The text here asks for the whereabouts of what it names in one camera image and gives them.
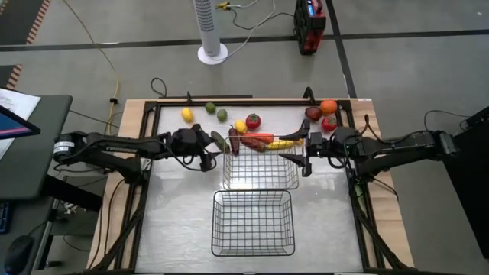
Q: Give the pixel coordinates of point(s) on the orange carrot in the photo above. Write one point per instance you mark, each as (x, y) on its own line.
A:
(261, 137)

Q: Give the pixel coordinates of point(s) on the yellow corn cob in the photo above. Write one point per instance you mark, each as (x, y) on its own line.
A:
(280, 144)

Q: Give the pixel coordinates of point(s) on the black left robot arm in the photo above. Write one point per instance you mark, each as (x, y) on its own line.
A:
(114, 147)

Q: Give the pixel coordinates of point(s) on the dark red apple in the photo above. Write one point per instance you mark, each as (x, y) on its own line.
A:
(313, 113)

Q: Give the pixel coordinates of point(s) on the black computer mouse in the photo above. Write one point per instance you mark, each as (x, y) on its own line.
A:
(17, 254)

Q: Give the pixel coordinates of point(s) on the black desk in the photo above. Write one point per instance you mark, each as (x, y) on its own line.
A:
(34, 153)

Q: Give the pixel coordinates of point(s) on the black cabinet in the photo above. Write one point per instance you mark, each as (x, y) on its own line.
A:
(470, 183)

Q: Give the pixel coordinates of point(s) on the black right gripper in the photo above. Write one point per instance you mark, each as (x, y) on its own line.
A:
(319, 144)

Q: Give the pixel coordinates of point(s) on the red and black toolbox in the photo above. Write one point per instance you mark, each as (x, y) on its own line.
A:
(311, 30)

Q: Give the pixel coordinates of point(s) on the red tomato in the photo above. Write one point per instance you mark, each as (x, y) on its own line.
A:
(329, 123)
(253, 121)

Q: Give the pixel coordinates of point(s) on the yellow lemon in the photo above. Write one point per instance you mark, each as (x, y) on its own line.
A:
(187, 115)
(240, 126)

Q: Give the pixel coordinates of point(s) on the green lime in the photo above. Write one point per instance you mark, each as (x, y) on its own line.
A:
(210, 107)
(222, 115)

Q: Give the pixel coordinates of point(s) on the black clamp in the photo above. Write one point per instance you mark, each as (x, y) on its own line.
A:
(309, 93)

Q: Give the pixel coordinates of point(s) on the dark purple eggplant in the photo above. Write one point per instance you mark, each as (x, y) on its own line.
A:
(234, 143)

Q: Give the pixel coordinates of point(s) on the black table frame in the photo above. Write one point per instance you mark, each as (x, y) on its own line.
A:
(267, 102)

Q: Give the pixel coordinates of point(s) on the white tower fan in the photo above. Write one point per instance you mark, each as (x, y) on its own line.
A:
(208, 23)

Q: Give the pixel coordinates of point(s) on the black keyboard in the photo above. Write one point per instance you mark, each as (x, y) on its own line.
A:
(4, 217)

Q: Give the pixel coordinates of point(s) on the green cucumber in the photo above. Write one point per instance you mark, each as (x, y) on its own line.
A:
(219, 141)

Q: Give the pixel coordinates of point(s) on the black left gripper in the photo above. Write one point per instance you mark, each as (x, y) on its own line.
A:
(189, 141)

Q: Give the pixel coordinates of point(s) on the white paper sheet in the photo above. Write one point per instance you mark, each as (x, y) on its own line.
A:
(19, 101)

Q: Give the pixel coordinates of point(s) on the black mat orange-striped edge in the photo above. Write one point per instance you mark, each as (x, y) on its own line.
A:
(5, 76)
(15, 23)

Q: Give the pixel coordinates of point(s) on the yellow plug connector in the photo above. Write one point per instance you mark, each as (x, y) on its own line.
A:
(222, 5)

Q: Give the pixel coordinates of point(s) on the orange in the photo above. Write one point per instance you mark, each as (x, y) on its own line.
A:
(328, 107)

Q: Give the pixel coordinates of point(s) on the computer monitor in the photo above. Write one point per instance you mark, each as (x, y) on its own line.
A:
(15, 126)

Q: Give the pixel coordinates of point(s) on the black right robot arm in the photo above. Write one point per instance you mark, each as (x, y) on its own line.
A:
(401, 143)

